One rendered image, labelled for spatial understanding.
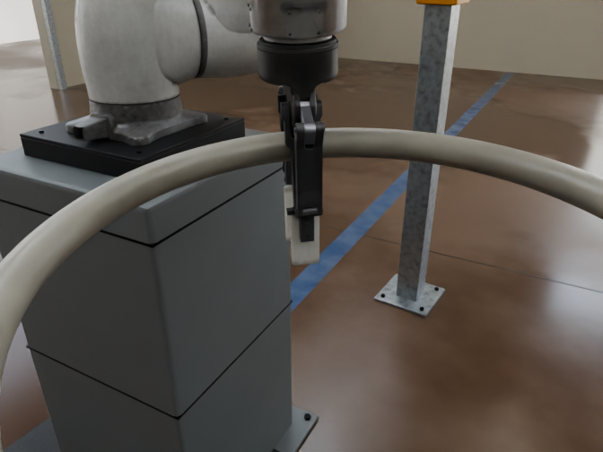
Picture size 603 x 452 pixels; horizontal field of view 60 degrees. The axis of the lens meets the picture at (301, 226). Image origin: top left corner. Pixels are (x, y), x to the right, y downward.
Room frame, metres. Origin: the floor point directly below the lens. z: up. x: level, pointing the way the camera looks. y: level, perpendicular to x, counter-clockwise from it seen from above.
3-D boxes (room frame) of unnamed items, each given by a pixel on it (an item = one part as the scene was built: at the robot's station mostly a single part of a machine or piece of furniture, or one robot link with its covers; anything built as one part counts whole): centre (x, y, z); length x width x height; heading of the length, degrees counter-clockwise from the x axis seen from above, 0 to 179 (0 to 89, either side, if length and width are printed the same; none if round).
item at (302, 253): (0.49, 0.00, 0.84); 0.03 x 0.01 x 0.07; 99
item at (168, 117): (0.90, 0.30, 0.87); 0.22 x 0.18 x 0.06; 151
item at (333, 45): (0.50, 0.00, 1.00); 0.08 x 0.07 x 0.09; 9
